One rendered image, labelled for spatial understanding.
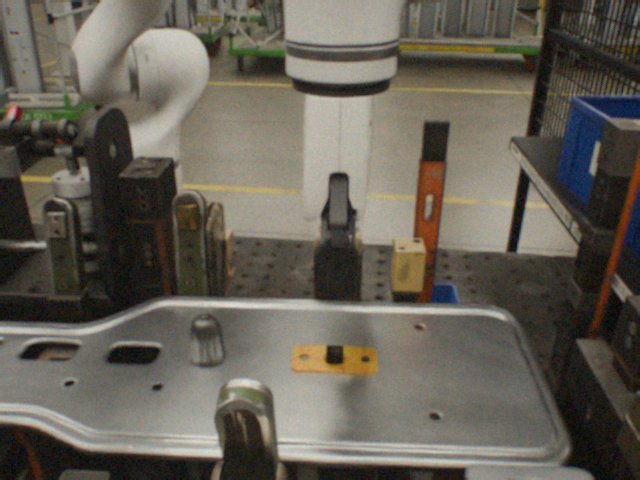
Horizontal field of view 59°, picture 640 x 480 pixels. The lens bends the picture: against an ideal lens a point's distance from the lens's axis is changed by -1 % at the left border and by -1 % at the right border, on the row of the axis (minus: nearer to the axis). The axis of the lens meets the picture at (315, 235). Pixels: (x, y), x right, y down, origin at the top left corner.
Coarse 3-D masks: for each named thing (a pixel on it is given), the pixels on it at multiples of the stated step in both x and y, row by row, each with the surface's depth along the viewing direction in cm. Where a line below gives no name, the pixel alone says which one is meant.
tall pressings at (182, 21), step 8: (176, 0) 747; (184, 0) 746; (176, 8) 752; (184, 8) 750; (192, 8) 778; (88, 16) 741; (168, 16) 778; (176, 16) 756; (184, 16) 754; (192, 16) 779; (160, 24) 761; (168, 24) 767; (176, 24) 766; (184, 24) 758; (192, 24) 782
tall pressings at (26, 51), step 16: (0, 0) 416; (16, 0) 415; (0, 16) 442; (16, 16) 419; (32, 16) 424; (0, 32) 446; (16, 32) 424; (32, 32) 429; (0, 48) 436; (16, 48) 429; (32, 48) 432; (0, 64) 440; (16, 64) 434; (32, 64) 434; (0, 80) 442; (16, 80) 440; (32, 80) 439
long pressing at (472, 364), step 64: (128, 320) 62; (192, 320) 62; (256, 320) 62; (320, 320) 63; (384, 320) 63; (448, 320) 62; (512, 320) 63; (0, 384) 53; (128, 384) 53; (192, 384) 53; (320, 384) 54; (384, 384) 54; (448, 384) 54; (512, 384) 53; (128, 448) 47; (192, 448) 47; (320, 448) 47; (384, 448) 47; (448, 448) 47; (512, 448) 47
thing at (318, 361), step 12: (300, 348) 58; (312, 348) 58; (324, 348) 58; (348, 348) 58; (360, 348) 58; (372, 348) 58; (300, 360) 56; (312, 360) 56; (324, 360) 56; (336, 360) 56; (348, 360) 56; (372, 360) 56; (312, 372) 55; (324, 372) 55; (336, 372) 55; (348, 372) 55; (360, 372) 55; (372, 372) 55
